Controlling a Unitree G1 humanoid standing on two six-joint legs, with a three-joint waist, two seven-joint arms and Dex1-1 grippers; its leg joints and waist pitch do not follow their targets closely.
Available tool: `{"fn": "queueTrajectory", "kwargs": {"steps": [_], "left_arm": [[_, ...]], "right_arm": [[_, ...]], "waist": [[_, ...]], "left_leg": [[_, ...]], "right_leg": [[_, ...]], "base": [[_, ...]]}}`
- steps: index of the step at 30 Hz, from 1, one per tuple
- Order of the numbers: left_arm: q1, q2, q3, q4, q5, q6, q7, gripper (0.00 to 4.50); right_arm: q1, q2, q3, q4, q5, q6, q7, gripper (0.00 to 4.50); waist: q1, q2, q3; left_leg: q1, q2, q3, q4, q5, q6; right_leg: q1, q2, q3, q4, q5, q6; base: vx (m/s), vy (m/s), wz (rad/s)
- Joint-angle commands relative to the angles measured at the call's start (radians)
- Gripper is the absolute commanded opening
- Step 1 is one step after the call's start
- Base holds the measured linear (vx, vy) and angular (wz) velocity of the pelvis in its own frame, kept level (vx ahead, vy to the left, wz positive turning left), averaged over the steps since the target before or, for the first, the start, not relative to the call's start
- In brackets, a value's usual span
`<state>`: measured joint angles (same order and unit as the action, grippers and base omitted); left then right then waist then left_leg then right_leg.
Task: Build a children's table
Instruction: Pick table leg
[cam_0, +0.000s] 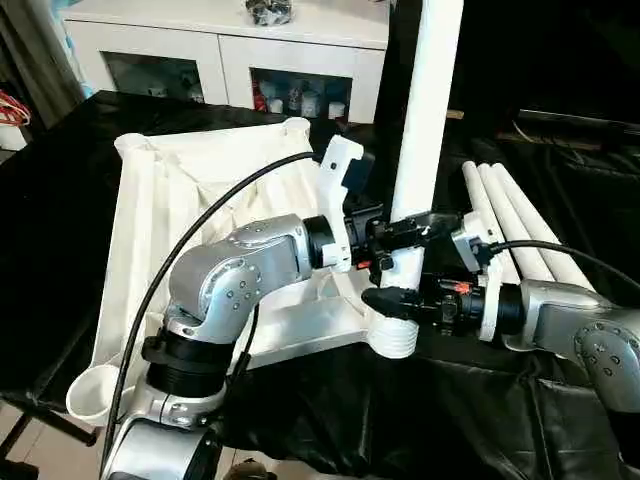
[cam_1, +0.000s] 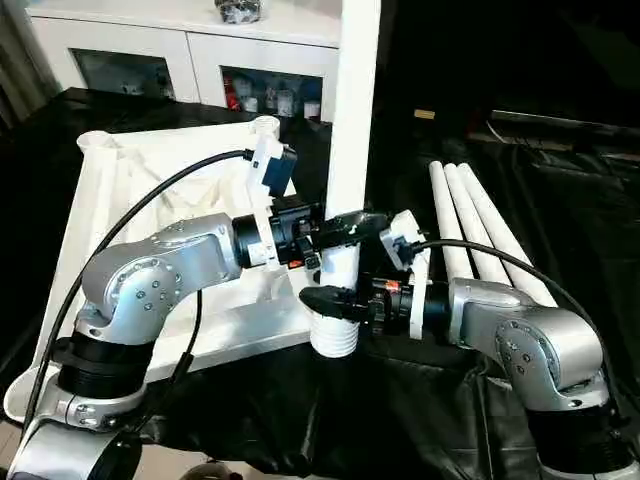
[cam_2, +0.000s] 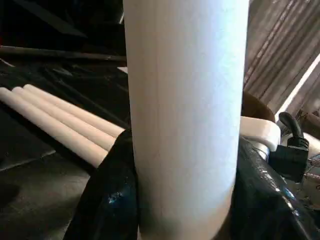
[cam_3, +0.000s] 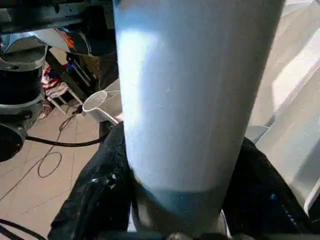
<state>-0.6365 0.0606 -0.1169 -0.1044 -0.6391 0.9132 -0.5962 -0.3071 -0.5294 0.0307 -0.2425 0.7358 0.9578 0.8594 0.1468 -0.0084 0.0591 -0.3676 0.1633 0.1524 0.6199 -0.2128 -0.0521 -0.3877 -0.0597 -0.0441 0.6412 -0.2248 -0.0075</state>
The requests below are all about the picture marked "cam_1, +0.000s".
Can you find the white plastic table top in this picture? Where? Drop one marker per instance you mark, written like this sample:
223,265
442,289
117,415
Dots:
200,192

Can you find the white plastic table leg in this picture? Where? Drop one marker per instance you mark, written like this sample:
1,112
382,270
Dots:
350,125
475,222
450,220
501,225

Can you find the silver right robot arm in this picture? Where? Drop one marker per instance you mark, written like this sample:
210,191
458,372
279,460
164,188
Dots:
530,330

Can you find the black mat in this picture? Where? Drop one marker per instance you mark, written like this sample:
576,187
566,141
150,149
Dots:
400,410

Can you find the red bottle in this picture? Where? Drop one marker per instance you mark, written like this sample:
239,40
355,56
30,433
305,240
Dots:
232,95

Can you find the small yellow label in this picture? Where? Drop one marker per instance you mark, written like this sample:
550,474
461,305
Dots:
425,114

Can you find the dark bundled object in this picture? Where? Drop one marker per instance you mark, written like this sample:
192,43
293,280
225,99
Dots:
237,10

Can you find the black metal bar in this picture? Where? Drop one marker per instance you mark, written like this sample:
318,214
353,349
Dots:
550,124

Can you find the white glass-door cabinet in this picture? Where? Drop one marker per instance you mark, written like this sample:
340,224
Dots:
150,35

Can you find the grey curtain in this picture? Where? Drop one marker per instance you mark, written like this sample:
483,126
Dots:
20,60

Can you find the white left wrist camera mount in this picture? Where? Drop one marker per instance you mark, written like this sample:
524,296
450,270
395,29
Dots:
260,210

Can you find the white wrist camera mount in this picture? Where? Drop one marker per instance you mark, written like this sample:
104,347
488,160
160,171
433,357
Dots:
260,210
415,225

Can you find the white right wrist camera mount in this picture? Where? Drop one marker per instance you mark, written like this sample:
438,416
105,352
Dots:
415,225

